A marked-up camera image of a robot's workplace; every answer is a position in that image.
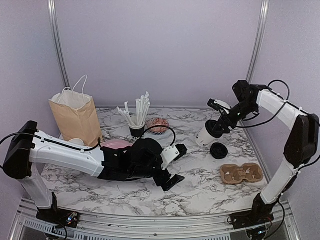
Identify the brown paper bag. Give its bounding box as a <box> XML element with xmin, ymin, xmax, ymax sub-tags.
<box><xmin>48</xmin><ymin>74</ymin><xmax>103</xmax><ymax>147</ymax></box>

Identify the red patterned bowl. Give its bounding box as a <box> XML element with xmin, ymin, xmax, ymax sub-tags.
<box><xmin>146</xmin><ymin>117</ymin><xmax>170</xmax><ymax>136</ymax></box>

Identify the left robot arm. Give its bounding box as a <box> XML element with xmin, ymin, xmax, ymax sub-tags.
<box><xmin>1</xmin><ymin>121</ymin><xmax>188</xmax><ymax>223</ymax></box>

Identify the pink plate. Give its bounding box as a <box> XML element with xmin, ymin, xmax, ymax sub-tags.
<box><xmin>102</xmin><ymin>139</ymin><xmax>133</xmax><ymax>150</ymax></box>

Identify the black cup holding straws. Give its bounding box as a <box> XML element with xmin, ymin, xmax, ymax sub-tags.
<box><xmin>129</xmin><ymin>125</ymin><xmax>145</xmax><ymax>141</ymax></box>

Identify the cardboard cup carrier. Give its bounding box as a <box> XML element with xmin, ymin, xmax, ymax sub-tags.
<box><xmin>219</xmin><ymin>163</ymin><xmax>264</xmax><ymax>185</ymax></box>

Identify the stack of white paper cups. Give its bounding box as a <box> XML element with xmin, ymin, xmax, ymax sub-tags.
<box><xmin>68</xmin><ymin>138</ymin><xmax>85</xmax><ymax>146</ymax></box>

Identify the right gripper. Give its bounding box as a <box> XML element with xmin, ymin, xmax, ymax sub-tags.
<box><xmin>212</xmin><ymin>100</ymin><xmax>257</xmax><ymax>134</ymax></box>

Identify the white paper coffee cup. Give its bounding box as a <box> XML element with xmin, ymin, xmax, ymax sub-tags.
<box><xmin>195</xmin><ymin>125</ymin><xmax>222</xmax><ymax>147</ymax></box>

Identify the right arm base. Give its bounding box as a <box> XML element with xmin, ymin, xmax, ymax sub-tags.
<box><xmin>229</xmin><ymin>193</ymin><xmax>276</xmax><ymax>230</ymax></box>

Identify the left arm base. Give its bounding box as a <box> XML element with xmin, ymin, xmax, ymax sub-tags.
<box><xmin>36</xmin><ymin>192</ymin><xmax>80</xmax><ymax>228</ymax></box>

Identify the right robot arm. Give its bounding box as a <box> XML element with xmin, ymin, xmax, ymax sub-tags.
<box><xmin>207</xmin><ymin>80</ymin><xmax>320</xmax><ymax>224</ymax></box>

